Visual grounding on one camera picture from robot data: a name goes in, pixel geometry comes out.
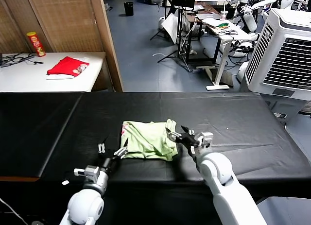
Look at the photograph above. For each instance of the large black table cover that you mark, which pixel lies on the large black table cover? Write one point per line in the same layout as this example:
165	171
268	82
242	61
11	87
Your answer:
243	113

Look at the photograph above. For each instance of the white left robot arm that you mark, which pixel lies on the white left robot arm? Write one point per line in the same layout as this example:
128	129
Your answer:
85	205

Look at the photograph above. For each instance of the light green t-shirt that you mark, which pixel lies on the light green t-shirt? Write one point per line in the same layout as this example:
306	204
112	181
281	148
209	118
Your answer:
145	140

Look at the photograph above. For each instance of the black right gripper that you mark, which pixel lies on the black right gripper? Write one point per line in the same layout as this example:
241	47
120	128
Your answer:
190	141

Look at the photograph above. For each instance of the silver laptop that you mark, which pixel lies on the silver laptop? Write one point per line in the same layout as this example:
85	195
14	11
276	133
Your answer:
207	16

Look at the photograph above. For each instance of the black-legged desk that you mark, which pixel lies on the black-legged desk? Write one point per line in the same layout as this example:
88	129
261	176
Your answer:
181	35

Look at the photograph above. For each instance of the brown wooden desk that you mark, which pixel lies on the brown wooden desk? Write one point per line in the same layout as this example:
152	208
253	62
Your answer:
209	9

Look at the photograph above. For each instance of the white humanoid robot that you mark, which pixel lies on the white humanoid robot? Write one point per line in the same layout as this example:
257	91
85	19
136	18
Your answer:
250	18
286	0

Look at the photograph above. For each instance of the small black table cover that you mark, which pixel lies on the small black table cover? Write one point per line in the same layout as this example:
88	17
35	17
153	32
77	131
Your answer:
31	132

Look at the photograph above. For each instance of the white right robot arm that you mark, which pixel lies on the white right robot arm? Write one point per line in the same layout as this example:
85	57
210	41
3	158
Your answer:
218	171

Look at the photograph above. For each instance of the black trash bin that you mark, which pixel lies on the black trash bin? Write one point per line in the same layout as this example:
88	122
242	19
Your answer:
128	9

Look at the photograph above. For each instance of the white side table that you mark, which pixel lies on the white side table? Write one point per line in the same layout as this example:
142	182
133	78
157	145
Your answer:
24	79

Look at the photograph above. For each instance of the black tripod stand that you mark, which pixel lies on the black tripod stand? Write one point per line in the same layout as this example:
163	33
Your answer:
158	34

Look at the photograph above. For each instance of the white reflector board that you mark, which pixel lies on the white reflector board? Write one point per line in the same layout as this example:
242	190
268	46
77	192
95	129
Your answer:
170	25

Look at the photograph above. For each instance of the red chips can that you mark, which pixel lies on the red chips can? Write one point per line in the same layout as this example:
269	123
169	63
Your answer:
36	43

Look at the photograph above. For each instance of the white standing desk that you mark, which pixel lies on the white standing desk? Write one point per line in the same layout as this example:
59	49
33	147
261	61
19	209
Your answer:
224	39

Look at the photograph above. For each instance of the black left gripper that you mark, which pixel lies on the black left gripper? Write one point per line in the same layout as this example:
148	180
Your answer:
109	164

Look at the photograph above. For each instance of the red santa hat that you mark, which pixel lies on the red santa hat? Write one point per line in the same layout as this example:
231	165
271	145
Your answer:
65	67

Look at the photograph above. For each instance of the wooden folding screen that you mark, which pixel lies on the wooden folding screen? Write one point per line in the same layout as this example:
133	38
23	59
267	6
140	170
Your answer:
68	21

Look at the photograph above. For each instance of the plastic cup with straw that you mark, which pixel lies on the plastic cup with straw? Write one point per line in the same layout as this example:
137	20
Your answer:
223	15

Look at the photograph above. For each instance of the white air cooler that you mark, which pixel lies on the white air cooler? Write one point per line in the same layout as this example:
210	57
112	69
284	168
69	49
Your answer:
286	59

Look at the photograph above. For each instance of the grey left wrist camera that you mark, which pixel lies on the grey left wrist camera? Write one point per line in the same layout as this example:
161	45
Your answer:
91	172

